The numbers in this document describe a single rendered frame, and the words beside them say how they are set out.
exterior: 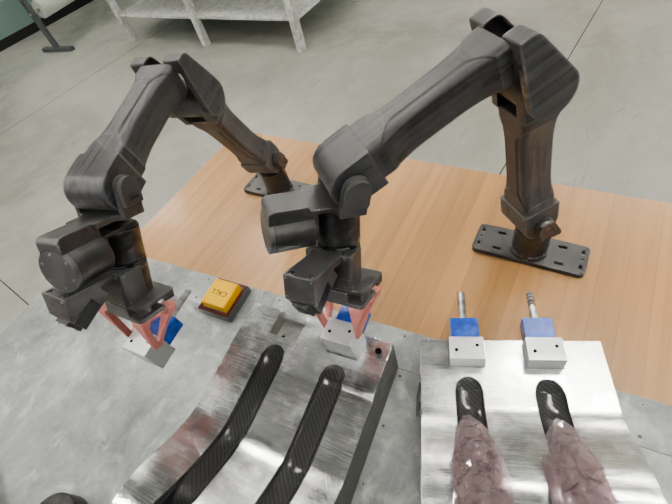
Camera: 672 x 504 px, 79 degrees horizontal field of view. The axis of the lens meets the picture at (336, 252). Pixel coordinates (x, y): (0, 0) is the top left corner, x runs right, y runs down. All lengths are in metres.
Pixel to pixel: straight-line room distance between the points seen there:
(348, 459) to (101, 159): 0.51
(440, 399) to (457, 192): 0.49
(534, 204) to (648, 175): 1.66
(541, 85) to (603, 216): 0.48
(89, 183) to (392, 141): 0.38
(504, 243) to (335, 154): 0.48
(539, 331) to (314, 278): 0.37
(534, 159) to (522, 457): 0.39
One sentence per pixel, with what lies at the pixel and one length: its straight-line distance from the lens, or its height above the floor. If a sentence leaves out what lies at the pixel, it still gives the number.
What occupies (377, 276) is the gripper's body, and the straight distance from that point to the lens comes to 0.57.
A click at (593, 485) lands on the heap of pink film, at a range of 0.59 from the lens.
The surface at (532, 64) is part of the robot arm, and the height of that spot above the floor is 1.23.
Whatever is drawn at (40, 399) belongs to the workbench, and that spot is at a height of 0.80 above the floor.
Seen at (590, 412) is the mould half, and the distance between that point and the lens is 0.68.
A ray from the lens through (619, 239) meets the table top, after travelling 0.93.
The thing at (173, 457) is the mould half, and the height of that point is 0.91.
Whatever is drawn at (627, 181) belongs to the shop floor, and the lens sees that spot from 2.29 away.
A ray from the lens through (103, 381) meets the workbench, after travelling 0.95.
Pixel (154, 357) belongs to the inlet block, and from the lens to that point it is 0.72.
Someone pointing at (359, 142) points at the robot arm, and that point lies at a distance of 0.47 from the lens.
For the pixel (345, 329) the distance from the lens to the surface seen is 0.61.
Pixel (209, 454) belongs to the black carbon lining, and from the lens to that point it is 0.66.
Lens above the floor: 1.47
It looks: 49 degrees down
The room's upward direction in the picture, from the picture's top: 18 degrees counter-clockwise
